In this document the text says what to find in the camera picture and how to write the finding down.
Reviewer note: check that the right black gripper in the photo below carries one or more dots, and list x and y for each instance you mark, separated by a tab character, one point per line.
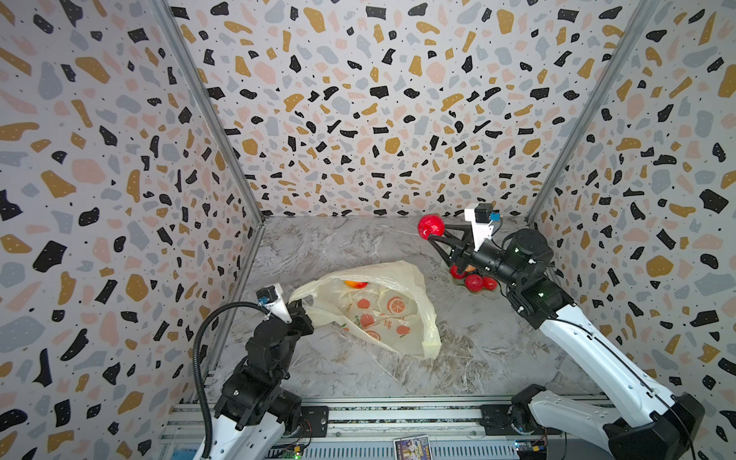
467	256

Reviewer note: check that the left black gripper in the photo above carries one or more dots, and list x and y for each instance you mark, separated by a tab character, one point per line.
298	318

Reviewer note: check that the red apple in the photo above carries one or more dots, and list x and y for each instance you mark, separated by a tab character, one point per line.
457	273
474	283
431	225

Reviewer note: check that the red strawberry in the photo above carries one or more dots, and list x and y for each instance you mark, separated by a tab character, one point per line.
356	285

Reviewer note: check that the cream plastic bag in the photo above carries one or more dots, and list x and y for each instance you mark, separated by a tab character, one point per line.
392	312

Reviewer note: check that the orange red mango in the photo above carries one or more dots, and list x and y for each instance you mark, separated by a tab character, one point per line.
490	284

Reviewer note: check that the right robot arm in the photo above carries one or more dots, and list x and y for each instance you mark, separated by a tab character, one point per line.
645	420

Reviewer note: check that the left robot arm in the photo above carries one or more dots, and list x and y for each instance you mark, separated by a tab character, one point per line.
253	412

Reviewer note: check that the green scalloped bowl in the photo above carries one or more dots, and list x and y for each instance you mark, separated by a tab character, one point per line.
472	270

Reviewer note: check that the colourful card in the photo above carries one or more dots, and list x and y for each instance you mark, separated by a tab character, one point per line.
413	448

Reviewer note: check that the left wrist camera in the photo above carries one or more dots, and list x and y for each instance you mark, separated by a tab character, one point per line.
271	298

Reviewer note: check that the left corner aluminium post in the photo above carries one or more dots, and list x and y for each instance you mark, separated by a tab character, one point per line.
179	49

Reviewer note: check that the corner aluminium post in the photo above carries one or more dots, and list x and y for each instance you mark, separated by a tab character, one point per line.
641	16
179	49

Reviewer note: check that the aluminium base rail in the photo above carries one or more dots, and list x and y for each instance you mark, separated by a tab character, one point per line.
457	427

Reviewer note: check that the right corner aluminium post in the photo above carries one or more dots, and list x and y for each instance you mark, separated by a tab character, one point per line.
641	16

